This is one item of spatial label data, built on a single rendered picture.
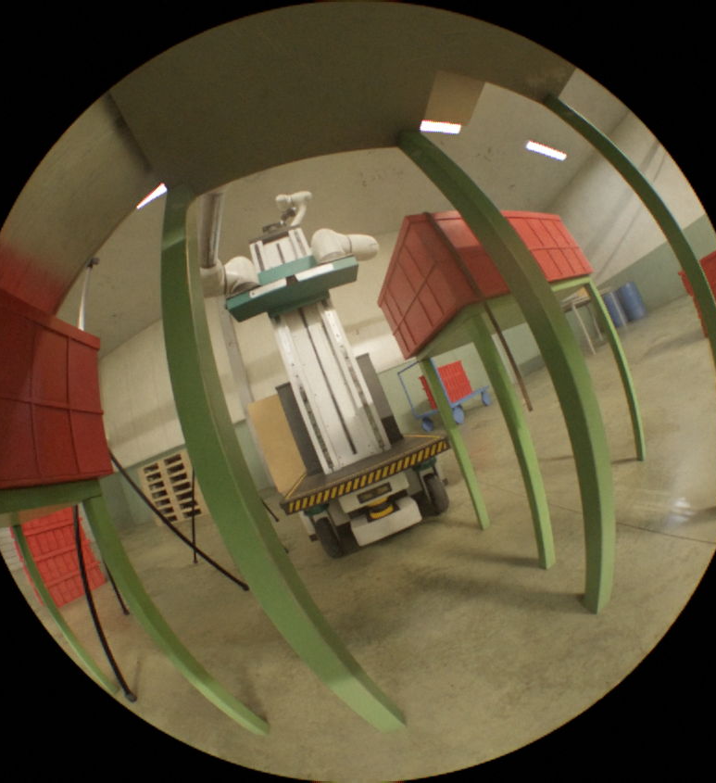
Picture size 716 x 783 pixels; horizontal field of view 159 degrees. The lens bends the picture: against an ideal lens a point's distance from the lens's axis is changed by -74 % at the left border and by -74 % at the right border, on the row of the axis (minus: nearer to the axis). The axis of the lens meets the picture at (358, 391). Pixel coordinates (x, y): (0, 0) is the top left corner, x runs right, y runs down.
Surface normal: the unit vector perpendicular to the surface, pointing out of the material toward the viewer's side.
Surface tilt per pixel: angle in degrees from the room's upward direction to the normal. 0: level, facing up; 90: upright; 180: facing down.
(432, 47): 180
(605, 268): 90
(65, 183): 150
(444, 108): 180
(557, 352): 90
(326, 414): 90
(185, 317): 90
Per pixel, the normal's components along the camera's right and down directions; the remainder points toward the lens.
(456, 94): 0.37, 0.92
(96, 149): 0.78, 0.62
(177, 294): 0.06, -0.15
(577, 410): -0.93, 0.36
